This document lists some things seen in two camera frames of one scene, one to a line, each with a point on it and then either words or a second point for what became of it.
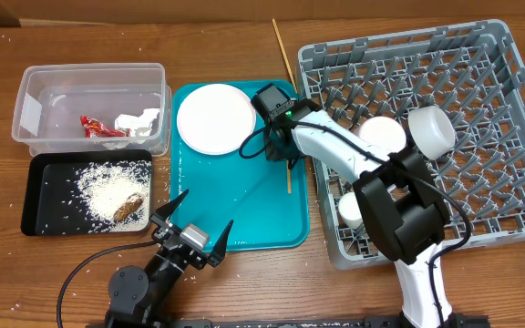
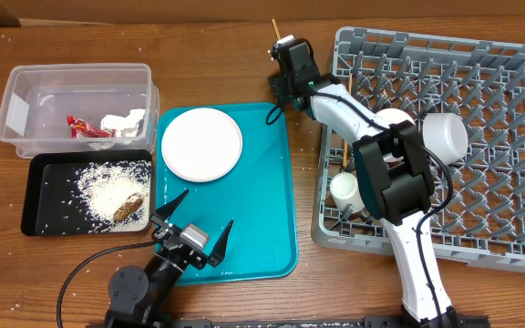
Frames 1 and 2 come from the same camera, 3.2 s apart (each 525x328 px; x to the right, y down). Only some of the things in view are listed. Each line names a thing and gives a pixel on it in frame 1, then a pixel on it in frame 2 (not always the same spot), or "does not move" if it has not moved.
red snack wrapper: [94, 128] -> [82, 129]
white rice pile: [107, 186] does not move
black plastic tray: [87, 192] does not move
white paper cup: [350, 211] -> [344, 190]
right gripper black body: [283, 151] -> [280, 89]
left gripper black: [161, 213] does not move
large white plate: [216, 119] -> [201, 145]
